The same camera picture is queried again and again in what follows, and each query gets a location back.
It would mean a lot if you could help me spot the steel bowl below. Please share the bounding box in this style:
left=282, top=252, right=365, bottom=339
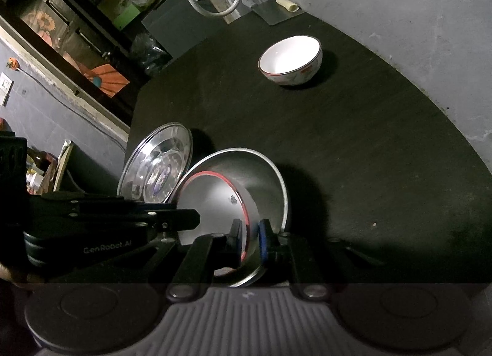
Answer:
left=170, top=148, right=288, bottom=288

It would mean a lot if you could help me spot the steel plate with sticker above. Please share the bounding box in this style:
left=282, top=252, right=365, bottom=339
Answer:
left=117, top=123, right=192, bottom=203

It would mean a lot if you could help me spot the white bowl red rim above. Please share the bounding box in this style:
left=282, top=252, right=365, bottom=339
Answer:
left=177, top=170, right=251, bottom=269

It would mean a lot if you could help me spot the wooden shelf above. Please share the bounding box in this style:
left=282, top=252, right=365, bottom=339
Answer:
left=37, top=139, right=74, bottom=195

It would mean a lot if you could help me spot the green box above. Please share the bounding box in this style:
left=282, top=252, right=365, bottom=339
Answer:
left=113, top=3, right=140, bottom=30

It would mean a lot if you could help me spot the painting of woman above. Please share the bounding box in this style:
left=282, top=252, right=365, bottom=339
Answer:
left=19, top=0, right=129, bottom=97

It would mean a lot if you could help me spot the dark grey cabinet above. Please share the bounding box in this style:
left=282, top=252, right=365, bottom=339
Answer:
left=143, top=0, right=227, bottom=58

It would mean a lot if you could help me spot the steel cleaver knife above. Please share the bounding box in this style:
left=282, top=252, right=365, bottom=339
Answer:
left=242, top=0, right=304, bottom=26

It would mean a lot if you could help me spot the white wall switch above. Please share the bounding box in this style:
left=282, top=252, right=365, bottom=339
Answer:
left=0, top=73, right=13, bottom=106

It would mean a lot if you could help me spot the orange wall plug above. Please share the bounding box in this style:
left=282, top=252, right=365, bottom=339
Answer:
left=7, top=58, right=20, bottom=71

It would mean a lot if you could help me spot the cream cylindrical handle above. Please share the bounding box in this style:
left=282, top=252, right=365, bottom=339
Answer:
left=275, top=0, right=300, bottom=13

